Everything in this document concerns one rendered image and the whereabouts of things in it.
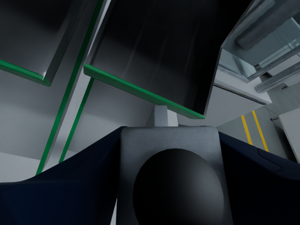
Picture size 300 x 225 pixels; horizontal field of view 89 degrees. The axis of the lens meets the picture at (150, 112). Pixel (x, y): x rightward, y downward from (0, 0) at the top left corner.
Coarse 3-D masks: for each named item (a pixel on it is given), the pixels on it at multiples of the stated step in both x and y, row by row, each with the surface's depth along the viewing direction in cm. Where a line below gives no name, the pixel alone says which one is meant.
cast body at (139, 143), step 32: (128, 128) 7; (160, 128) 7; (192, 128) 7; (128, 160) 6; (160, 160) 5; (192, 160) 5; (128, 192) 6; (160, 192) 5; (192, 192) 5; (224, 192) 6; (128, 224) 5; (160, 224) 5; (192, 224) 5; (224, 224) 5
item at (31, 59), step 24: (0, 0) 11; (24, 0) 11; (48, 0) 12; (72, 0) 13; (0, 24) 11; (24, 24) 11; (48, 24) 12; (72, 24) 12; (0, 48) 11; (24, 48) 11; (48, 48) 12; (24, 72) 10; (48, 72) 10
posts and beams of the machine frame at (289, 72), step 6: (294, 66) 106; (282, 72) 111; (288, 72) 108; (294, 72) 105; (276, 78) 114; (282, 78) 110; (288, 78) 111; (264, 84) 120; (270, 84) 117; (276, 84) 117; (258, 90) 123; (264, 90) 123
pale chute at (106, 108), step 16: (96, 80) 26; (96, 96) 27; (112, 96) 28; (128, 96) 29; (80, 112) 23; (96, 112) 28; (112, 112) 29; (128, 112) 29; (144, 112) 30; (80, 128) 28; (96, 128) 29; (112, 128) 29; (80, 144) 29
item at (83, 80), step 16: (96, 32) 64; (80, 80) 51; (80, 96) 48; (64, 128) 42; (64, 144) 40; (0, 160) 33; (16, 160) 34; (32, 160) 35; (0, 176) 32; (16, 176) 33; (32, 176) 34; (112, 224) 38
